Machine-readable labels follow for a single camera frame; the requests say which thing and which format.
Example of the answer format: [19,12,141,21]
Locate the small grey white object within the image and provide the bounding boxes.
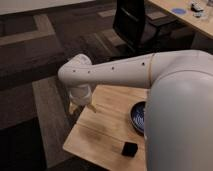
[190,2,204,18]

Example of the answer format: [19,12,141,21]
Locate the dark blue patterned bowl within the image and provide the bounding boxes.
[130,101,146,134]

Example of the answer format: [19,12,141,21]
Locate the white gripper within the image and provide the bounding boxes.
[69,84,97,115]

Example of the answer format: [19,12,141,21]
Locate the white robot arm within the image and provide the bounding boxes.
[58,50,213,171]

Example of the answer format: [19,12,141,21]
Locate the blue round disc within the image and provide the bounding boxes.
[172,8,186,15]

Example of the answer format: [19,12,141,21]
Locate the black office chair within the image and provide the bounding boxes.
[112,0,178,54]

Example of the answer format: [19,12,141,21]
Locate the small black cube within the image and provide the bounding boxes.
[122,142,138,157]

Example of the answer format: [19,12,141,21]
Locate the light wooden desk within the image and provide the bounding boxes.
[148,0,213,39]

